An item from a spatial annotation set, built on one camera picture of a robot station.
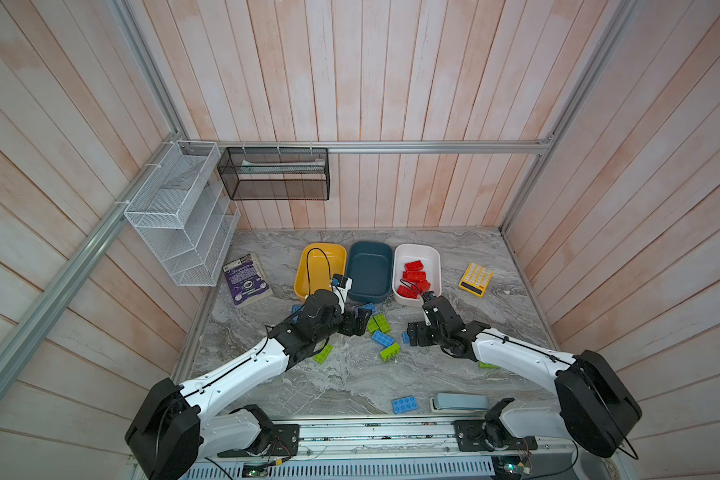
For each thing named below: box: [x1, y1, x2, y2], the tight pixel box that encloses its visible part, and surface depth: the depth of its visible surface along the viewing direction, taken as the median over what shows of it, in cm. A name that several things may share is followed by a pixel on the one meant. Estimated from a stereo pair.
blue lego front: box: [392, 396, 418, 415], surface depth 80 cm
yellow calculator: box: [458, 262, 495, 298], surface depth 106 cm
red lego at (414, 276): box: [402, 271, 427, 283], surface depth 103 cm
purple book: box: [222, 253, 273, 308], surface depth 103 cm
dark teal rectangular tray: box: [347, 240, 393, 303], surface depth 110 cm
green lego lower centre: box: [380, 342, 401, 362], surface depth 88 cm
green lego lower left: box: [313, 344, 334, 364], surface depth 89 cm
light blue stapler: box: [430, 393, 491, 413], surface depth 80 cm
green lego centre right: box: [373, 313, 392, 333], surface depth 95 cm
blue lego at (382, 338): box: [371, 330, 395, 347], surface depth 92 cm
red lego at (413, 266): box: [404, 260, 424, 271], surface depth 109 cm
